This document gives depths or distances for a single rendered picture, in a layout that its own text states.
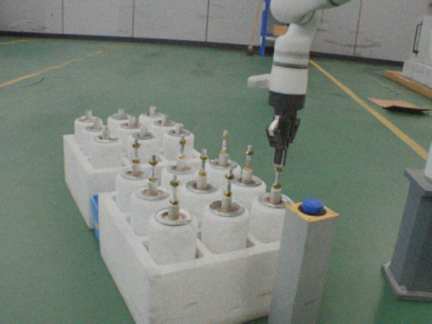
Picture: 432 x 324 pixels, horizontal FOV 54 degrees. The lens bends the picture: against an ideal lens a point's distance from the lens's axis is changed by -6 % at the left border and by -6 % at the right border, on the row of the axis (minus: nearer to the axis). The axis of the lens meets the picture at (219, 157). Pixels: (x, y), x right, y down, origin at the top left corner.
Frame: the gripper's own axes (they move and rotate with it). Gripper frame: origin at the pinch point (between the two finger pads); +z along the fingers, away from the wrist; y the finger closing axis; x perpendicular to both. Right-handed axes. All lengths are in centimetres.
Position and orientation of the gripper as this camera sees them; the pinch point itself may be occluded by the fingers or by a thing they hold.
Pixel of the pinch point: (280, 156)
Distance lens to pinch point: 95.3
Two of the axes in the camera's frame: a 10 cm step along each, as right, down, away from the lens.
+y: 5.4, -2.3, 8.1
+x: -8.4, -2.3, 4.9
